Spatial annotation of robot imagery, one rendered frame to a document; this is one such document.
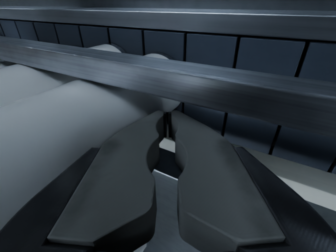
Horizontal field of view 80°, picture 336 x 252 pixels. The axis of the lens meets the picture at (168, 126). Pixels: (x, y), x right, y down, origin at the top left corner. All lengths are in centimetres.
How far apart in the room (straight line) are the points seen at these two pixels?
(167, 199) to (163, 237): 10
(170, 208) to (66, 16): 25
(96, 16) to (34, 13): 10
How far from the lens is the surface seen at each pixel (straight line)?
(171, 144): 16
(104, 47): 19
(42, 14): 28
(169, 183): 25
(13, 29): 34
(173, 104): 16
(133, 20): 19
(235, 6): 20
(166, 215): 30
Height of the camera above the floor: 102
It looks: 47 degrees down
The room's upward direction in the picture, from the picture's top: 133 degrees counter-clockwise
